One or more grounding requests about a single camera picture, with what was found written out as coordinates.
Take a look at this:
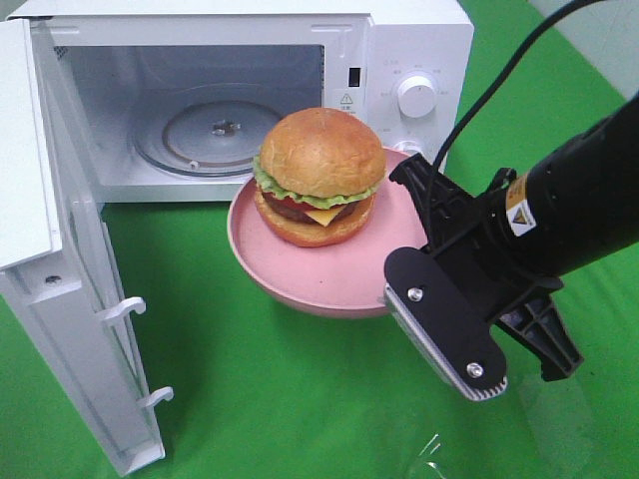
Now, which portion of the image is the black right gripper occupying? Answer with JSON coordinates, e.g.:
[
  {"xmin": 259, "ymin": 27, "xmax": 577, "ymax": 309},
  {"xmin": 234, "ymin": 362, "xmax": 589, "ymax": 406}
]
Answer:
[{"xmin": 389, "ymin": 155, "xmax": 583, "ymax": 381}]

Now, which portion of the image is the pink round plate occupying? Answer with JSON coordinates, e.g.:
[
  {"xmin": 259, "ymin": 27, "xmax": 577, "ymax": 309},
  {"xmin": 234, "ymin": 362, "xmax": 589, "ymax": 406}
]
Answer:
[{"xmin": 227, "ymin": 147, "xmax": 430, "ymax": 320}]

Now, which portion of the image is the toy hamburger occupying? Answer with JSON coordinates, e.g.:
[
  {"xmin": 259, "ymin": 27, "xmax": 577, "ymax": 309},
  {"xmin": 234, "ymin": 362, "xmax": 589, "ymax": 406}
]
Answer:
[{"xmin": 253, "ymin": 107, "xmax": 386, "ymax": 247}]

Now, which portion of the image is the white microwave door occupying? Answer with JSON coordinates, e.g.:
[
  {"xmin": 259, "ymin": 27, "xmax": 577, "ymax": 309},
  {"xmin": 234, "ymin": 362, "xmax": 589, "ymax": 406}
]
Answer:
[{"xmin": 1, "ymin": 18, "xmax": 174, "ymax": 476}]

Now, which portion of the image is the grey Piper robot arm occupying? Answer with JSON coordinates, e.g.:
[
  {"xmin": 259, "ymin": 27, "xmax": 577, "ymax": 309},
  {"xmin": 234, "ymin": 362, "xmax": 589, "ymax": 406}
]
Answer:
[{"xmin": 384, "ymin": 100, "xmax": 638, "ymax": 401}]

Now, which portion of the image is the white lower timer knob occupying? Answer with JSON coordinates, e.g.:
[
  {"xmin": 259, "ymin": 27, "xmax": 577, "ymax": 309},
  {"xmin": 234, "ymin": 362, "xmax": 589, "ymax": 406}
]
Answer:
[{"xmin": 392, "ymin": 140, "xmax": 424, "ymax": 156}]

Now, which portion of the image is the white upper power knob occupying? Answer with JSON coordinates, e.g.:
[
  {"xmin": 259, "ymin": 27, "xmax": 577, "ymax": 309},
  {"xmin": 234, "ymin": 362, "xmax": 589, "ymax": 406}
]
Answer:
[{"xmin": 396, "ymin": 74, "xmax": 436, "ymax": 119}]

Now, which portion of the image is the clear tape strip front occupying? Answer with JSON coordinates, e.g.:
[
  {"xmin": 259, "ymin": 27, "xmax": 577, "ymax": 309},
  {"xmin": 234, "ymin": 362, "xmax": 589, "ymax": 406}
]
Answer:
[{"xmin": 403, "ymin": 433, "xmax": 446, "ymax": 479}]

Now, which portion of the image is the glass microwave turntable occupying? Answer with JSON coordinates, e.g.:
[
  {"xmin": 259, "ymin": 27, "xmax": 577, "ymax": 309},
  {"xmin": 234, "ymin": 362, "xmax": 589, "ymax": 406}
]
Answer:
[{"xmin": 131, "ymin": 83, "xmax": 282, "ymax": 178}]

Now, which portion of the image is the white microwave oven body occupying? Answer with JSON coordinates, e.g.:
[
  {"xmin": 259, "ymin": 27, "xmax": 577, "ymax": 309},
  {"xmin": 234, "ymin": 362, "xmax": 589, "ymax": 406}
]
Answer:
[{"xmin": 2, "ymin": 1, "xmax": 473, "ymax": 204}]

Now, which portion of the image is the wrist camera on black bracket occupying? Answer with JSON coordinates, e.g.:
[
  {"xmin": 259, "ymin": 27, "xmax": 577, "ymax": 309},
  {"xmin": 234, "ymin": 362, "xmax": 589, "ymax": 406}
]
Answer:
[{"xmin": 383, "ymin": 246, "xmax": 508, "ymax": 401}]

